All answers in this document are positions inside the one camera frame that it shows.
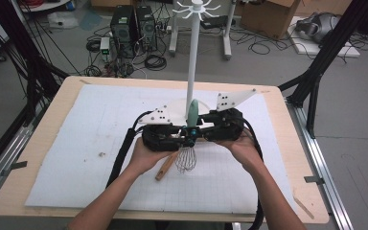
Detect white grid mat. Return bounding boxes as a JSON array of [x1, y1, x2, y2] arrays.
[[24, 83, 298, 216]]

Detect small white device box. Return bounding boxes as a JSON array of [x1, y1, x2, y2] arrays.
[[99, 36, 111, 62]]

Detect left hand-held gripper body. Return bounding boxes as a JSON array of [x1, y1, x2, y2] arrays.
[[137, 104, 188, 152]]

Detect person's left hand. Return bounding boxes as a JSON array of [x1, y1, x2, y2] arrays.
[[127, 137, 178, 175]]

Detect brown cardboard box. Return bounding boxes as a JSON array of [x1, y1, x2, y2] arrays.
[[240, 0, 301, 40]]

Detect white flat board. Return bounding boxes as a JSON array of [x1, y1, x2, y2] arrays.
[[287, 15, 361, 58]]

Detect white metal stand frame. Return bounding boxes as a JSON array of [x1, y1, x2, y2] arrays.
[[168, 0, 238, 60]]

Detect aluminium rail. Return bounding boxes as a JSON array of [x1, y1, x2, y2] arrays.
[[286, 97, 354, 230], [0, 104, 44, 209]]

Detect wire whisk with green handle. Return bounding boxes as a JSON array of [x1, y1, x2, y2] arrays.
[[174, 99, 200, 174]]

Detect black computer tower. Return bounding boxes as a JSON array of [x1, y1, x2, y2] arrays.
[[109, 5, 138, 59], [136, 5, 158, 52]]

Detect round white table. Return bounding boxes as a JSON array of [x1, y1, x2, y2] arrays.
[[18, 0, 71, 13]]

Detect grey and black device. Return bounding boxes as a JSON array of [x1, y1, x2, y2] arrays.
[[295, 11, 342, 44]]

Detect black metal frame post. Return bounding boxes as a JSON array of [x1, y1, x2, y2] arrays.
[[277, 0, 368, 139], [0, 0, 71, 127]]

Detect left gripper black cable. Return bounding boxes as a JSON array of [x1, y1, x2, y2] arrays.
[[105, 109, 154, 190]]

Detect coiled black cable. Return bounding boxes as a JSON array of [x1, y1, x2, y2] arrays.
[[144, 55, 168, 72]]

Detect white utensil rack stand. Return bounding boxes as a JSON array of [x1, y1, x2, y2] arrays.
[[164, 0, 222, 127]]

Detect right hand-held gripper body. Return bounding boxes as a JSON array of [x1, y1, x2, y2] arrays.
[[215, 88, 257, 142]]

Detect clear plastic bag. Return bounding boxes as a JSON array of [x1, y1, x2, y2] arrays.
[[47, 11, 80, 31]]

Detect grey metal clamp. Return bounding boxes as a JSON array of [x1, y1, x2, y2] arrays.
[[0, 161, 29, 177], [304, 175, 326, 186]]

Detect person's right hand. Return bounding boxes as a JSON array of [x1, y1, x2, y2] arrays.
[[217, 132, 263, 173]]

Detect black flat box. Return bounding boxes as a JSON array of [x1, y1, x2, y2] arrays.
[[200, 14, 238, 31]]

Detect looped black floor cable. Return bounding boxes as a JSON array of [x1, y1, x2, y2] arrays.
[[248, 41, 271, 56]]

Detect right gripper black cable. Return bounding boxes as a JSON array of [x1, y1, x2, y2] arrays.
[[241, 116, 266, 230]]

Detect thin wooden strip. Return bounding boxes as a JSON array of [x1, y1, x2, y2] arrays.
[[291, 188, 315, 220]]

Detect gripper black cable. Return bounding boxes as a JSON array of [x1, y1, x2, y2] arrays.
[[105, 109, 154, 190], [241, 116, 266, 230]]

